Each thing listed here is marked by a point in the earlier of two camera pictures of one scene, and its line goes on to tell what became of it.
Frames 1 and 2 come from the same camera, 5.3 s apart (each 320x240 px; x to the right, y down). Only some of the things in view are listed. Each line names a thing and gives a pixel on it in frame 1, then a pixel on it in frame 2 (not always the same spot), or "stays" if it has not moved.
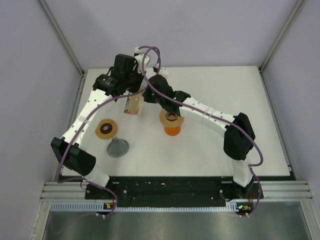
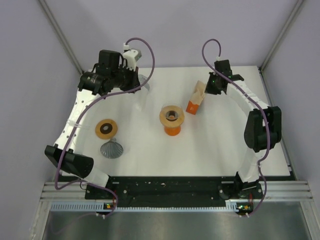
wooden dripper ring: (172, 123) stays
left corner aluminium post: (67, 46) stays
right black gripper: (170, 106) to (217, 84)
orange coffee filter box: (134, 103) to (195, 100)
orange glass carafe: (172, 131) stays
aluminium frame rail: (298, 190) stays
